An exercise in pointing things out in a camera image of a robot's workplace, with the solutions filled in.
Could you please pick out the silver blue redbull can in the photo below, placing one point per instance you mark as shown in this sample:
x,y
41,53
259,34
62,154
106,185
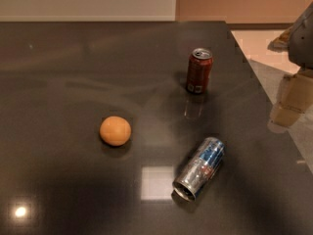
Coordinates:
x,y
199,169

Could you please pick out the red soda can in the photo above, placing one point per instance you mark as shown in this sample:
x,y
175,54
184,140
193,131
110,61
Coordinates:
x,y
199,67

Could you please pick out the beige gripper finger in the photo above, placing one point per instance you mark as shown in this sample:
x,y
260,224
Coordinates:
x,y
294,98

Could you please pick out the orange ball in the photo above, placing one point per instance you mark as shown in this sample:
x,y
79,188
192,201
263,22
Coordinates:
x,y
115,131

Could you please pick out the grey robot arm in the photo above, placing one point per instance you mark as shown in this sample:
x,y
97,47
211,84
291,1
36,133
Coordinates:
x,y
300,42

